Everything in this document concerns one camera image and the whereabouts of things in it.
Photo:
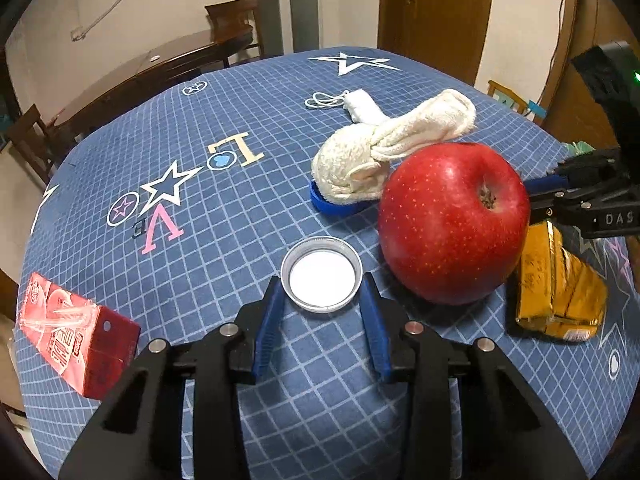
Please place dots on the green plastic bag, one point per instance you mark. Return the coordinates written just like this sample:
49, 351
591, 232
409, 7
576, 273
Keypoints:
580, 149

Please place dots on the white towel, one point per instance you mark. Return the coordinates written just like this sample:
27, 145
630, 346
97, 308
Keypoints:
360, 160

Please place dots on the wooden chair with green panel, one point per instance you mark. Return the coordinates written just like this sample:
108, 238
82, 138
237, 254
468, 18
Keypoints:
507, 95

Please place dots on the red drink carton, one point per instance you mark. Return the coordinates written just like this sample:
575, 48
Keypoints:
75, 340

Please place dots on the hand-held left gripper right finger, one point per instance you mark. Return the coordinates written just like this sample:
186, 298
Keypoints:
375, 330

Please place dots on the blue lid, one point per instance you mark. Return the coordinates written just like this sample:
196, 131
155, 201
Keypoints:
335, 206

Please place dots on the glass panel door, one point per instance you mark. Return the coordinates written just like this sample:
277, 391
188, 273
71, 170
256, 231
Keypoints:
285, 10

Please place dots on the dark wooden chair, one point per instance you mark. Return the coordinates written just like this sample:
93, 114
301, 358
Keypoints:
232, 20
30, 140

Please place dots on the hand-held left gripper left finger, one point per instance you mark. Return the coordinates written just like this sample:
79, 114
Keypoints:
267, 330

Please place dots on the wooden cabinet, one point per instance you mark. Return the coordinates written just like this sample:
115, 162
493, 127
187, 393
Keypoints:
595, 10

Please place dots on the yellow snack packet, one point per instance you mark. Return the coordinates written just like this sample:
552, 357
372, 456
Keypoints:
555, 290

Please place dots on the white jar lid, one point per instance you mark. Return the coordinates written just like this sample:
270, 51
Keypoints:
322, 275

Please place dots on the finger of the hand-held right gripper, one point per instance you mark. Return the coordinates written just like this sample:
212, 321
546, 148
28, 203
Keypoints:
547, 182
550, 207

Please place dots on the dark wooden table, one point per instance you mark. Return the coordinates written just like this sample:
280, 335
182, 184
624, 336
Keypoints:
150, 70

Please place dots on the red apple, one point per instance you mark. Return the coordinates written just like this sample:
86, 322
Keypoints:
450, 225

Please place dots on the brown wooden door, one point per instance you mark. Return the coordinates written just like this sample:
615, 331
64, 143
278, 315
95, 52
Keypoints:
435, 15

